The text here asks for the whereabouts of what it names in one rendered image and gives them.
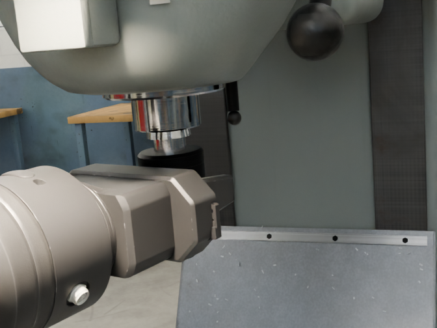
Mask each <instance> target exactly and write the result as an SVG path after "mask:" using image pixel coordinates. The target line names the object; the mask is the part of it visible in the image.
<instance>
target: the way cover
mask: <svg viewBox="0 0 437 328"><path fill-rule="evenodd" d="M221 235H222V237H221V238H219V239H213V240H212V241H211V242H210V243H209V245H208V246H207V247H206V248H205V249H204V250H203V251H202V252H200V253H198V254H196V255H195V256H193V257H192V258H189V259H186V260H184V261H182V263H181V277H180V284H179V297H178V310H177V317H176V328H436V231H417V230H364V229H336V228H284V227H263V228H261V227H256V226H221ZM223 247H224V248H223ZM399 247H400V248H402V249H399ZM356 248H357V250H356ZM316 249H319V251H317V250H316ZM365 252H366V253H365ZM229 253H230V254H231V255H230V254H229ZM367 253H368V255H367ZM398 253H400V254H398ZM408 253H411V254H408ZM407 254H408V255H407ZM221 256H224V257H221ZM235 259H237V260H235ZM239 262H240V266H239ZM196 263H197V266H196ZM419 263H420V264H422V265H423V266H421V265H419ZM274 264H276V265H275V266H273V265H274ZM420 268H421V269H423V271H422V270H420ZM213 270H214V271H215V272H213ZM262 270H263V272H264V273H263V272H262ZM295 274H296V275H295ZM332 275H334V276H332ZM196 279H198V282H197V281H196ZM418 281H420V282H421V283H419V282H418ZM295 283H296V284H295ZM307 287H308V288H307ZM332 287H333V288H334V289H335V290H334V289H333V288H332ZM255 289H256V291H255ZM215 294H216V297H215ZM258 296H259V298H258ZM372 296H373V297H374V298H372ZM353 297H355V299H353ZM217 298H218V300H217ZM226 299H227V300H226ZM208 304H211V305H212V306H210V305H208ZM259 307H260V308H259ZM383 310H384V311H386V312H383ZM189 311H191V312H189ZM217 321H218V322H217Z"/></svg>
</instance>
